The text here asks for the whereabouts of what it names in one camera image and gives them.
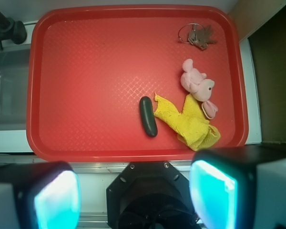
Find brown cardboard panel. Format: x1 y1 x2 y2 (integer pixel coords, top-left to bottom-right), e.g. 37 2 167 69
228 0 286 42

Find grey sink basin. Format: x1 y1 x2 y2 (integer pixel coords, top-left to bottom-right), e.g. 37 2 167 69
0 45 31 131

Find red plastic tray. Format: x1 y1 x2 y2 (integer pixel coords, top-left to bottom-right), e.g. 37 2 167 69
26 5 248 162

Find silver keys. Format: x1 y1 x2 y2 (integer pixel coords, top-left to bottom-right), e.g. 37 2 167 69
177 22 217 51

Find dark green cucumber toy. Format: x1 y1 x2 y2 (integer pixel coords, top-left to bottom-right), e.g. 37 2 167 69
139 96 158 137

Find yellow cloth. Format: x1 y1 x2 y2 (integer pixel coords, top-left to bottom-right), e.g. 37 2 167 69
154 94 221 151

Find pink plush pig toy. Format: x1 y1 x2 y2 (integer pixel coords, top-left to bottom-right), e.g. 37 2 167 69
180 59 218 120

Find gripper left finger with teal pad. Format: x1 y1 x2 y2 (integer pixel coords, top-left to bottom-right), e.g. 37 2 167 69
0 162 81 229

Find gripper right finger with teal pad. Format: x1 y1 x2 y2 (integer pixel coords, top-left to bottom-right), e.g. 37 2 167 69
189 145 286 229

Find grey faucet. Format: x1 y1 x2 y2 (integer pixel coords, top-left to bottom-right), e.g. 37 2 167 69
0 12 27 51

